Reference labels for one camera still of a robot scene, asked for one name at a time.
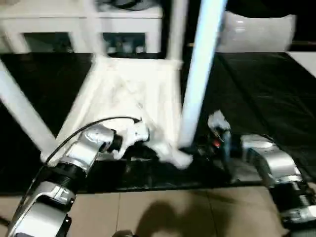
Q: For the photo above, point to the white plastic table top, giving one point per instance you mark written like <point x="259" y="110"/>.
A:
<point x="118" y="86"/>

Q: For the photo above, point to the white plastic table leg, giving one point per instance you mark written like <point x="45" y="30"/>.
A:
<point x="177" y="29"/>
<point x="22" y="106"/>
<point x="95" y="29"/>
<point x="202" y="69"/>

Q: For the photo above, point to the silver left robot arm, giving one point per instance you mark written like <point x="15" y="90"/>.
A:
<point x="81" y="148"/>

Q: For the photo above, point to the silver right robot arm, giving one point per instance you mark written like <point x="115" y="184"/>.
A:
<point x="276" y="160"/>

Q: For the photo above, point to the black work mat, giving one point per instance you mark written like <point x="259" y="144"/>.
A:
<point x="259" y="86"/>

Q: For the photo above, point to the black cabinet with gold label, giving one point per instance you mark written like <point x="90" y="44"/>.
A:
<point x="190" y="24"/>

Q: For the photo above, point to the grey cushion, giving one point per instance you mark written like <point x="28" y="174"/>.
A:
<point x="259" y="32"/>

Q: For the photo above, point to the white flat panel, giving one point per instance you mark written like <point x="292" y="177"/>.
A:
<point x="304" y="59"/>

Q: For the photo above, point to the round grey appliance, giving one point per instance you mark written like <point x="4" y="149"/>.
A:
<point x="130" y="3"/>

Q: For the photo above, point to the white sideboard with glass doors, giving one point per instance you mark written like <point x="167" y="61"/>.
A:
<point x="49" y="22"/>

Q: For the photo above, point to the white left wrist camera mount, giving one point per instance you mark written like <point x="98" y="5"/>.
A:
<point x="134" y="134"/>

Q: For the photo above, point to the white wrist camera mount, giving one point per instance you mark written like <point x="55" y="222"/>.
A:
<point x="134" y="134"/>
<point x="218" y="121"/>

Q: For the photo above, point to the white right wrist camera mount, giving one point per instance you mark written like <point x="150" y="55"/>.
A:
<point x="218" y="121"/>

